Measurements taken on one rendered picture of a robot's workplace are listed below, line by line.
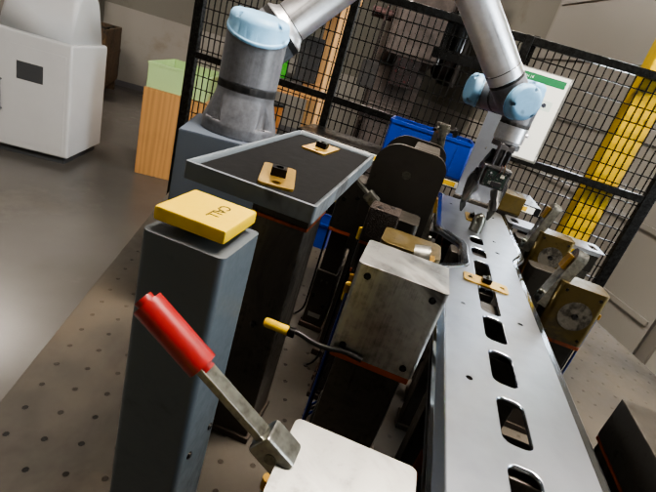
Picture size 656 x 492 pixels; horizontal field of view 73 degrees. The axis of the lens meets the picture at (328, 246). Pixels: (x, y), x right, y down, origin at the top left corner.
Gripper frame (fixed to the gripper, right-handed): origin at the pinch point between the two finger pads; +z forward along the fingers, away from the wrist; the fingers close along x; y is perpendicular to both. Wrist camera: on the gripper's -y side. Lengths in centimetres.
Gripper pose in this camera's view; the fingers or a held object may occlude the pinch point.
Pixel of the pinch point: (474, 211)
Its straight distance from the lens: 131.1
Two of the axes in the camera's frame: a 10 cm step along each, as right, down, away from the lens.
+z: -2.8, 8.8, 3.9
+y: -2.4, 3.3, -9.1
